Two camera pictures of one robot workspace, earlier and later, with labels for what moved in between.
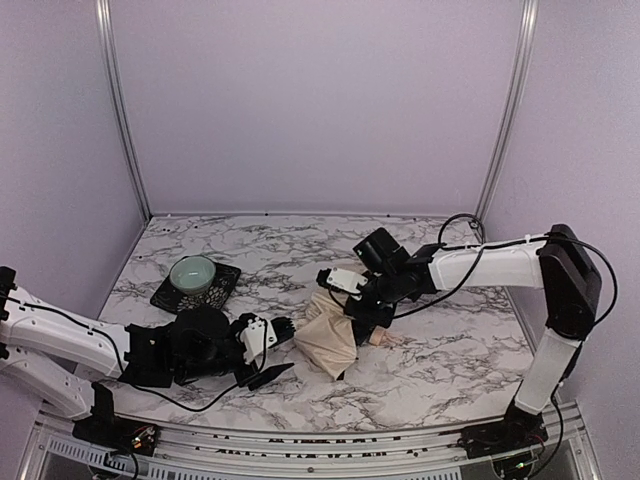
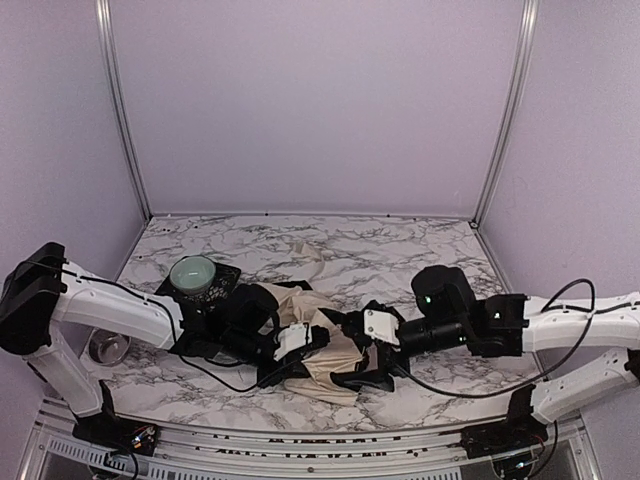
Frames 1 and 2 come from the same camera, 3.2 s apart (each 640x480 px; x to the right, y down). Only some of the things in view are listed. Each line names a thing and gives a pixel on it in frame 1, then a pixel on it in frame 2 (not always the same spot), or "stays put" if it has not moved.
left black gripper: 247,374 -> 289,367
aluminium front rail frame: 197,453 stays put
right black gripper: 365,310 -> 358,322
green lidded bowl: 192,274 stays put
